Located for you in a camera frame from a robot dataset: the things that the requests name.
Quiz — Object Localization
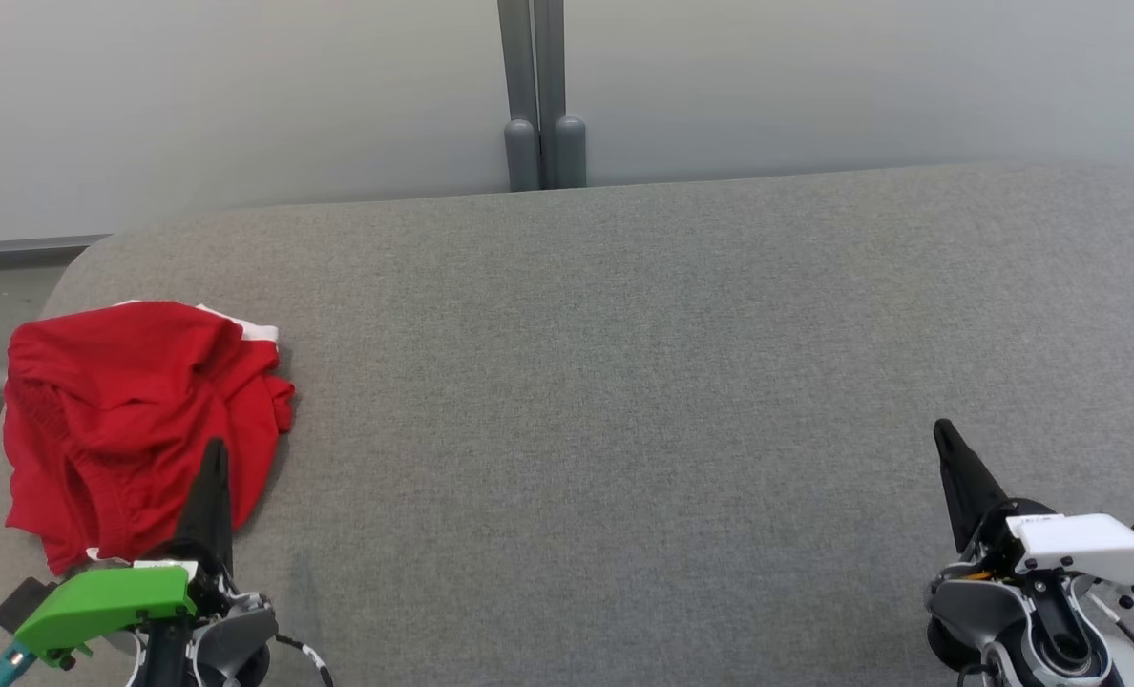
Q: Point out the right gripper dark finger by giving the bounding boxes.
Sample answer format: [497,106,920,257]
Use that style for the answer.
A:
[933,418,1010,555]

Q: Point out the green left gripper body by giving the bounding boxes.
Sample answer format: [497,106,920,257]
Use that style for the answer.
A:
[13,544,237,668]

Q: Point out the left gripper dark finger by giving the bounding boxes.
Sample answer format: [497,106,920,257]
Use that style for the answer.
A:
[174,437,235,552]

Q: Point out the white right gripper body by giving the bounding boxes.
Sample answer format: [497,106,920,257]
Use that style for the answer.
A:
[966,496,1134,589]

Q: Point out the red shorts white stripes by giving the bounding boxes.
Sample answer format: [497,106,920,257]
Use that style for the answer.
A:
[2,301,280,576]

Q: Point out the grey fabric sofa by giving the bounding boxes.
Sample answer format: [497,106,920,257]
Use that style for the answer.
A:
[0,160,1134,687]

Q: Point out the teal left camera connector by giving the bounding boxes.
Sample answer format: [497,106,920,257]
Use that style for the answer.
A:
[0,641,38,687]

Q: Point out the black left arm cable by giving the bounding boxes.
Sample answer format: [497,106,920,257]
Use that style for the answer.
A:
[274,633,335,687]

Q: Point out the grey baseboard rail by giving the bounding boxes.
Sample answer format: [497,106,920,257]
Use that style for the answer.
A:
[0,234,112,273]

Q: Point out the grey partition post rounded foot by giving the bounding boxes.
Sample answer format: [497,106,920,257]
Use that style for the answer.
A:
[496,0,542,194]
[533,0,588,190]

